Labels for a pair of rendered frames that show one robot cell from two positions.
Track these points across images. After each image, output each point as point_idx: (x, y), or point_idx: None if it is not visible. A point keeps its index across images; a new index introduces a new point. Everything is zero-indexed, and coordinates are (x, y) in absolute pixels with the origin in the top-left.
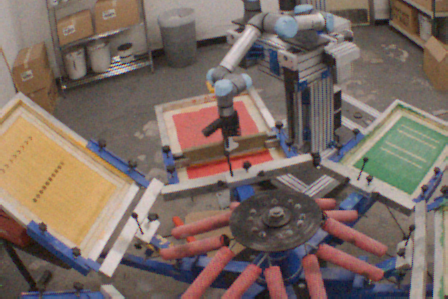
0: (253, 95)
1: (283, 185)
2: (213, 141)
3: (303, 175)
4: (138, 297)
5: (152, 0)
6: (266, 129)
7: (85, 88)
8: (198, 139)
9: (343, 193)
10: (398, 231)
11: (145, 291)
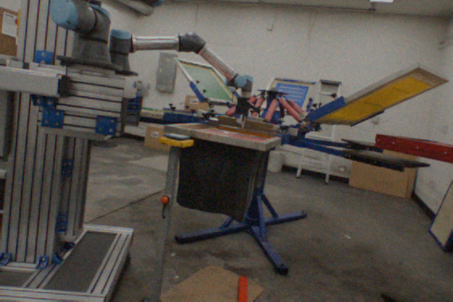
0: (178, 125)
1: (126, 250)
2: (240, 136)
3: (100, 243)
4: (324, 291)
5: None
6: (201, 129)
7: None
8: (248, 138)
9: None
10: (99, 219)
11: (315, 291)
